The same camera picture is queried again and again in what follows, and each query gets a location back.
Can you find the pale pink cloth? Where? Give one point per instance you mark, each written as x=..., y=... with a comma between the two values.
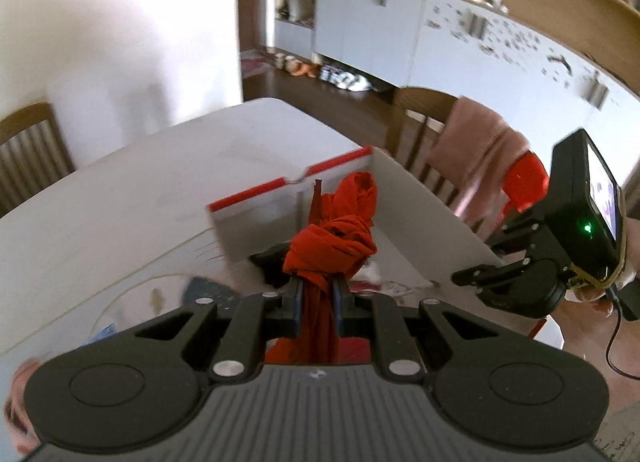
x=17, y=407

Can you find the white tote bag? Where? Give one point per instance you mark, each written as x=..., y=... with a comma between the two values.
x=297, y=7

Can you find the wooden slat-back chair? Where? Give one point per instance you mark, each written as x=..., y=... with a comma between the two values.
x=415, y=117
x=30, y=157

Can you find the white storage cabinet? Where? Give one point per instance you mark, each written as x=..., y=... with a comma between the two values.
x=400, y=27

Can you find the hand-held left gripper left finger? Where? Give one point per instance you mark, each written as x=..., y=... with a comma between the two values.
x=298, y=309

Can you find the red patterned rug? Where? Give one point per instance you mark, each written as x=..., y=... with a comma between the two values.
x=255, y=62

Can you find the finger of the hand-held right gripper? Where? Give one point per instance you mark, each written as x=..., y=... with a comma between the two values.
x=485, y=276
x=517, y=234

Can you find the bright red cloth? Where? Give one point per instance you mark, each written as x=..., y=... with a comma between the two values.
x=525, y=177

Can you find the dark red knotted garment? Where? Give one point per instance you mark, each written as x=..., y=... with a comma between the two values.
x=345, y=237

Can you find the white cardboard box red edge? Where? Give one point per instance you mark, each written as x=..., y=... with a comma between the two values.
x=425, y=222

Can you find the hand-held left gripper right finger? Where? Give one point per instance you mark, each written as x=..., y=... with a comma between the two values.
x=336, y=309

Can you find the pink fringed scarf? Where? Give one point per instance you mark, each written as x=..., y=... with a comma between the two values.
x=475, y=152

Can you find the black and white sneakers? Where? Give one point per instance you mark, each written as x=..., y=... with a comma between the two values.
x=345, y=78

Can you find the person's right hand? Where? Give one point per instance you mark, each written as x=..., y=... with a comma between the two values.
x=595, y=298

